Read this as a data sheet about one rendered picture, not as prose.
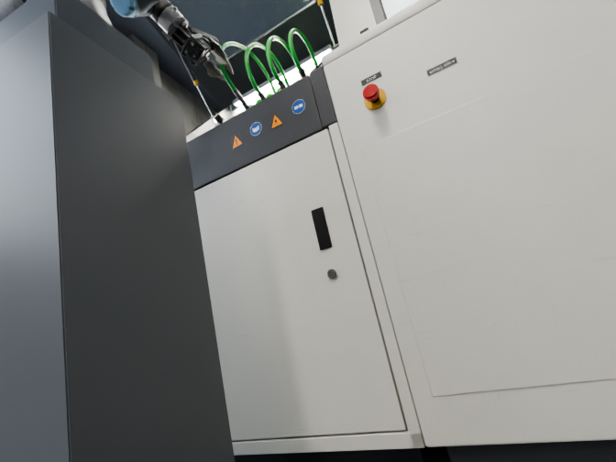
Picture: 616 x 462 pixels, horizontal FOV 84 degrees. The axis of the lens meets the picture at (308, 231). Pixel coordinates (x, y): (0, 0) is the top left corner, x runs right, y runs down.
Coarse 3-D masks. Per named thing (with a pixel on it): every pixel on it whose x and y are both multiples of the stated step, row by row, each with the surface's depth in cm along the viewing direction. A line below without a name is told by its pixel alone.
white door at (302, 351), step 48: (240, 192) 94; (288, 192) 87; (336, 192) 81; (240, 240) 92; (288, 240) 85; (336, 240) 79; (240, 288) 90; (288, 288) 84; (336, 288) 78; (240, 336) 88; (288, 336) 82; (336, 336) 77; (240, 384) 87; (288, 384) 81; (336, 384) 75; (384, 384) 71; (240, 432) 85; (288, 432) 79; (336, 432) 74
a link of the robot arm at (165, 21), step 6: (168, 6) 105; (174, 6) 106; (162, 12) 104; (168, 12) 105; (174, 12) 105; (162, 18) 105; (168, 18) 105; (174, 18) 105; (162, 24) 106; (168, 24) 106; (168, 30) 107
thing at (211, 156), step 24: (288, 96) 90; (312, 96) 87; (240, 120) 97; (264, 120) 93; (288, 120) 89; (312, 120) 86; (192, 144) 104; (216, 144) 100; (264, 144) 92; (288, 144) 89; (192, 168) 103; (216, 168) 99; (240, 168) 95
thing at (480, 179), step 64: (448, 0) 74; (512, 0) 68; (576, 0) 63; (384, 64) 79; (448, 64) 72; (512, 64) 67; (576, 64) 62; (384, 128) 77; (448, 128) 70; (512, 128) 65; (576, 128) 61; (384, 192) 75; (448, 192) 69; (512, 192) 64; (576, 192) 59; (384, 256) 74; (448, 256) 68; (512, 256) 63; (576, 256) 58; (448, 320) 66; (512, 320) 62; (576, 320) 57; (448, 384) 65; (512, 384) 60; (576, 384) 57; (448, 448) 68; (512, 448) 63; (576, 448) 59
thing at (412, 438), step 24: (336, 144) 82; (360, 216) 77; (360, 240) 77; (384, 312) 72; (384, 336) 72; (408, 384) 69; (408, 408) 68; (384, 432) 70; (408, 432) 68; (240, 456) 92; (264, 456) 89; (288, 456) 86; (312, 456) 83; (336, 456) 80; (360, 456) 78; (384, 456) 76; (408, 456) 73
